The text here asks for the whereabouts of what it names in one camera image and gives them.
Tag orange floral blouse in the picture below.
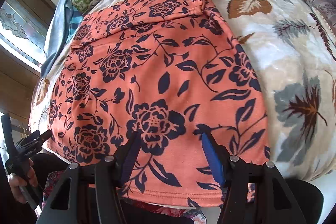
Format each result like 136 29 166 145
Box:
47 0 268 207

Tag left hand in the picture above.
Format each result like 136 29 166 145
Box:
8 159 38 204

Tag blue denim cloth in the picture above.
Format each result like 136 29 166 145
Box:
41 0 74 78

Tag wooden glass door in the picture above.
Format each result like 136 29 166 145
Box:
1 0 55 132

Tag leaf print blanket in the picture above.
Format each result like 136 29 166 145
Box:
28 0 336 182

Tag teal striped cloth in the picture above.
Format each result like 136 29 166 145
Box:
66 15 83 44

